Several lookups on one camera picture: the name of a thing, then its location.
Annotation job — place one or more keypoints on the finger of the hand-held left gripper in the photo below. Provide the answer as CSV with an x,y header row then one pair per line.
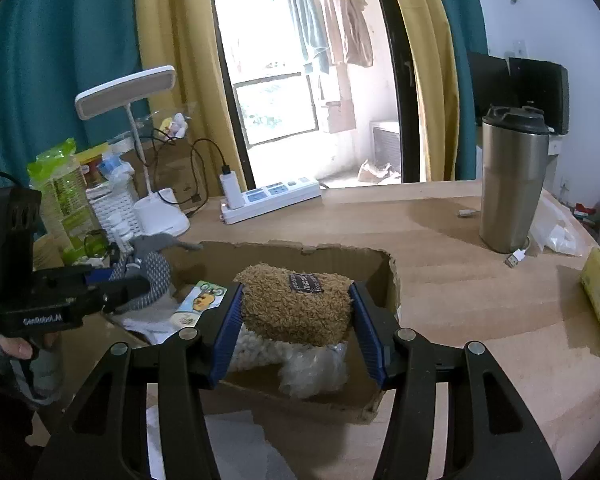
x,y
125,292
102,274

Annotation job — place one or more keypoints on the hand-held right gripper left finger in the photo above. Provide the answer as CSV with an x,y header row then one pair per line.
x,y
225,340

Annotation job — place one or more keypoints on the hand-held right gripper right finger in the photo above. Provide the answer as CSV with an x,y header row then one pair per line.
x,y
367,340

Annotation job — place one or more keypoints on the bag of cotton swabs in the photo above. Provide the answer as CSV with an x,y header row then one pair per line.
x,y
255,352

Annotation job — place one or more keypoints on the grey knitted sock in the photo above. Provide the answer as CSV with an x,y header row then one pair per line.
x,y
155,270

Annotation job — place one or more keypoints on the cartoon print card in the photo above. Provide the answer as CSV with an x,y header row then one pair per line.
x,y
202,305

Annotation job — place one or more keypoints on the white paper towel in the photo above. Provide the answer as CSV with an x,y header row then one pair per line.
x,y
147,327

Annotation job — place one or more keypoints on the brown plush pouch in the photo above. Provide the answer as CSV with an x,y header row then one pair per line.
x,y
280,310

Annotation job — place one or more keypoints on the clear plastic bag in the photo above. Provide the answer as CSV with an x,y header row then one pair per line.
x,y
310,370

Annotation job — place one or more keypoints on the brown cardboard box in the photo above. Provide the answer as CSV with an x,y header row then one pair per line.
x,y
280,257

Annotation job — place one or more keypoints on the person's left forearm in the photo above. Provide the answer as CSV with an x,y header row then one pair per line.
x,y
0,435

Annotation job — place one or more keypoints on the person's left hand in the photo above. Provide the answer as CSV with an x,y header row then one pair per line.
x,y
25,365

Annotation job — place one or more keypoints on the green glass jar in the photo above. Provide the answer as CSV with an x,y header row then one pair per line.
x,y
95,245

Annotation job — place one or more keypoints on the brown paper cup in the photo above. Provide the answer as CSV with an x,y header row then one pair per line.
x,y
47,255

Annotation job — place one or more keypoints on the white woven basket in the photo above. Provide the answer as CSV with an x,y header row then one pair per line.
x,y
115,205

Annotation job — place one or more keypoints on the white desk lamp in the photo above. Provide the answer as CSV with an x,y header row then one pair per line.
x,y
162,215

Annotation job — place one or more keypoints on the green paper cup package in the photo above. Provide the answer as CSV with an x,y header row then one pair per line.
x,y
67,195

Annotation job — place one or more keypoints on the blue and white plastic wrapper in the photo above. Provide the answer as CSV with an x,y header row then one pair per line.
x,y
116,166

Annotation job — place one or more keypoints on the white napkin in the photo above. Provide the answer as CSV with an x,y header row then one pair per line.
x,y
230,450

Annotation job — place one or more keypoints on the brown cardboard carton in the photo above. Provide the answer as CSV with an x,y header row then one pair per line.
x,y
175,170

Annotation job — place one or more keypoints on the white charger plug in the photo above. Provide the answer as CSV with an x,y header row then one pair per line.
x,y
231,190

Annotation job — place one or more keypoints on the white power strip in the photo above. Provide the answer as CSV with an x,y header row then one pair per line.
x,y
280,195

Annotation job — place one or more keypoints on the small white usb connector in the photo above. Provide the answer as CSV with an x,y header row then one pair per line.
x,y
467,213

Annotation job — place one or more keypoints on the small yellow white toy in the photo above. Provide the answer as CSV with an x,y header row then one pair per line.
x,y
176,125

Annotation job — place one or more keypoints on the cardboard scrap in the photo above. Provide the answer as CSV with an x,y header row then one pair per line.
x,y
380,172

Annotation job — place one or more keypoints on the steel tumbler with black lid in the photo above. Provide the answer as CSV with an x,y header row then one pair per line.
x,y
510,200

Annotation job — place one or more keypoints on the teal curtain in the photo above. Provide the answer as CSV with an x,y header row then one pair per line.
x,y
55,60
462,20

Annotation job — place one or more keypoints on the white plastic bag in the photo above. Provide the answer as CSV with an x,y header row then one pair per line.
x,y
560,232

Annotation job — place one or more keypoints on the yellow curtain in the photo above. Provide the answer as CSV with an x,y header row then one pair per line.
x,y
180,60
425,60

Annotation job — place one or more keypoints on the pile of clothes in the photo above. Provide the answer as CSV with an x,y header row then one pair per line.
x,y
597,207

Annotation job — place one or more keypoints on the black monitor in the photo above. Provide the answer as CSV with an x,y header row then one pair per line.
x,y
487,85
537,90

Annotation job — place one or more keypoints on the hanging beige shirt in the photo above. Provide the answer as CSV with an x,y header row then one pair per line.
x,y
347,25

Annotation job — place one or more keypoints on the hanging teal towel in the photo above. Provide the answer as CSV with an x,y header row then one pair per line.
x,y
307,25

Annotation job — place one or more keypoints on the black door frame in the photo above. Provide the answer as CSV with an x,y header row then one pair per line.
x,y
402,85

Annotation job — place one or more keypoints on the white wall socket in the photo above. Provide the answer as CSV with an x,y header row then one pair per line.
x,y
520,49

